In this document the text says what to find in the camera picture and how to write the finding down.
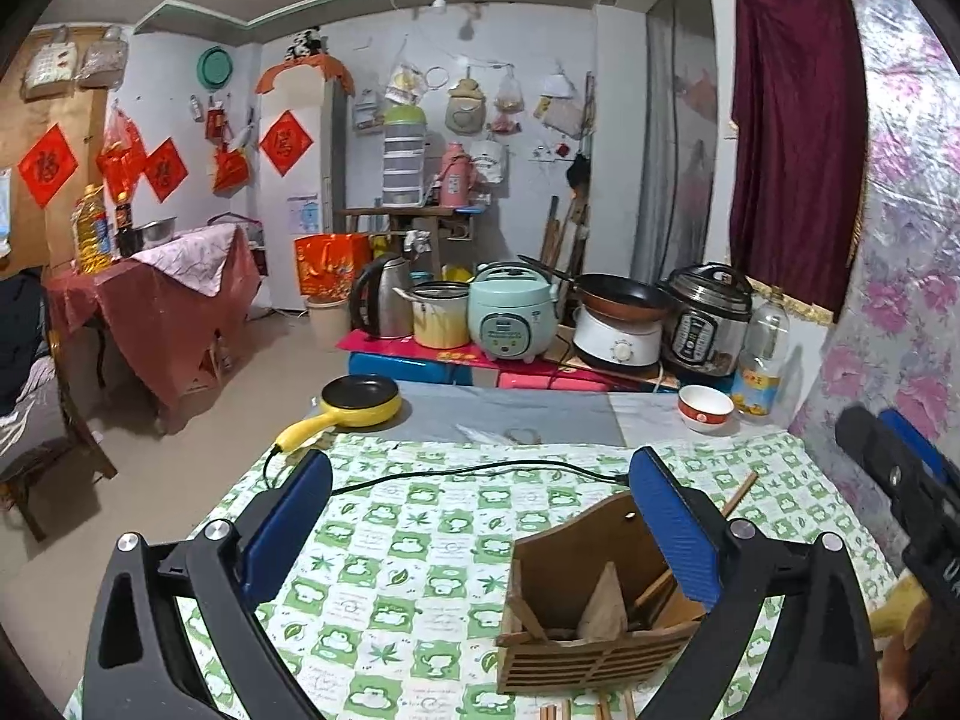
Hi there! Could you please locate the pink thermos jug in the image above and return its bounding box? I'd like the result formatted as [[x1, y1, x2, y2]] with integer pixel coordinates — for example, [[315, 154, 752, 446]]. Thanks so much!
[[438, 142, 475, 208]]

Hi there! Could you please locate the mint green rice cooker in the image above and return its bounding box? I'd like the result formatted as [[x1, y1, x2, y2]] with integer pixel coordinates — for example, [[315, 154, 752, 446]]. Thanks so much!
[[467, 262, 558, 364]]

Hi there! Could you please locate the stacked plastic drawer tower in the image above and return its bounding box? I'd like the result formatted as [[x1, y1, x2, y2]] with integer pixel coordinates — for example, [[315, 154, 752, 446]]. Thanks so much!
[[381, 104, 428, 208]]

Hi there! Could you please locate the red gift bag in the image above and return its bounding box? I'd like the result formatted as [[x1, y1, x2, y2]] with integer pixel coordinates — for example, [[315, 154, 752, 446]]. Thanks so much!
[[293, 232, 373, 301]]

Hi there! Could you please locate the red covered side table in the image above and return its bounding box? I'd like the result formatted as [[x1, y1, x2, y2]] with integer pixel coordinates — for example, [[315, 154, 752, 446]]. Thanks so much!
[[47, 224, 260, 429]]

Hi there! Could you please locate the white refrigerator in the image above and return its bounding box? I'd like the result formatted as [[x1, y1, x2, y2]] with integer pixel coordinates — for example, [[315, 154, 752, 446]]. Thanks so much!
[[256, 52, 353, 310]]

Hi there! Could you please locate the yellow fleece glove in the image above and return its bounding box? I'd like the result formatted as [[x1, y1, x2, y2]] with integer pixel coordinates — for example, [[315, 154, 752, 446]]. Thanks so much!
[[869, 569, 931, 649]]

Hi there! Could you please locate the green patterned tablecloth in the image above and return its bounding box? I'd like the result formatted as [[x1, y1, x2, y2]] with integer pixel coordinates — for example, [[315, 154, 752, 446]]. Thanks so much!
[[62, 429, 898, 720]]

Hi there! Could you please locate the steel electric kettle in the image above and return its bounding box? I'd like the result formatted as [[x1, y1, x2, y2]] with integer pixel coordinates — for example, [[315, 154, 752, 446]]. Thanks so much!
[[348, 254, 413, 340]]

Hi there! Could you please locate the red white bowl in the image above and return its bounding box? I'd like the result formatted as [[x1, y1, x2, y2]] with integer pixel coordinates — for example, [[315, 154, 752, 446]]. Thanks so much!
[[677, 385, 736, 434]]

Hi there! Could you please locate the yellow cooking oil jug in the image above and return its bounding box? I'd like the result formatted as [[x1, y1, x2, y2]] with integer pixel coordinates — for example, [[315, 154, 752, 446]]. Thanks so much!
[[71, 184, 112, 275]]

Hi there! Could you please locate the white cooker with brown pan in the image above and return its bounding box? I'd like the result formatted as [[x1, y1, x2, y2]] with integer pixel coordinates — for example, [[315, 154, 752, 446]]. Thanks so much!
[[519, 255, 672, 371]]

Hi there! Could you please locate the wooden chopstick holder box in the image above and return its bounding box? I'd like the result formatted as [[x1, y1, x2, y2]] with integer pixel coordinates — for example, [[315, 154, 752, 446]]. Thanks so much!
[[496, 493, 706, 695]]

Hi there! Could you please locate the wooden chair with clothes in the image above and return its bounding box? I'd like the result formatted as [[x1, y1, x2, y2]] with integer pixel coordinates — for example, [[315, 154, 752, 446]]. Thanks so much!
[[2, 266, 117, 543]]

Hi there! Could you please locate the clear plastic oil bottle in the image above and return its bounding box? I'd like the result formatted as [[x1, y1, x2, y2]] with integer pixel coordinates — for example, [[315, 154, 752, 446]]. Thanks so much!
[[731, 298, 791, 419]]

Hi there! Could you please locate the floral foil wall cover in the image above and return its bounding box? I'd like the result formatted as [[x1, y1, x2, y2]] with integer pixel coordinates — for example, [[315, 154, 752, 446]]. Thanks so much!
[[791, 0, 958, 554]]

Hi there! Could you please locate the yellow electric frying pan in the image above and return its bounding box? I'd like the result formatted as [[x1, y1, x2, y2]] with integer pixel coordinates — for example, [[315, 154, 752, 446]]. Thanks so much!
[[272, 376, 402, 454]]

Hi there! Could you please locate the yellow cooking pot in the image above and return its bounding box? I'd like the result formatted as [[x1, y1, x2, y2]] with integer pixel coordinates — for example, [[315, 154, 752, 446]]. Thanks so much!
[[394, 281, 470, 349]]

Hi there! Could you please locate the dark red curtain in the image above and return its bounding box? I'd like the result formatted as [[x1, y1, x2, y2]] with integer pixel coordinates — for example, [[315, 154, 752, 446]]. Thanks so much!
[[729, 0, 869, 323]]

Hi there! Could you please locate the black power cable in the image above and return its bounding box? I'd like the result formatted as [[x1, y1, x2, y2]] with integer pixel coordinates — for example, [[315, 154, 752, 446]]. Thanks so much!
[[262, 443, 632, 501]]

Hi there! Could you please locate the black silver pressure cooker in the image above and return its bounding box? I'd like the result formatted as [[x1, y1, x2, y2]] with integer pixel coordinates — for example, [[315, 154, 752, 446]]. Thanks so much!
[[661, 263, 754, 379]]

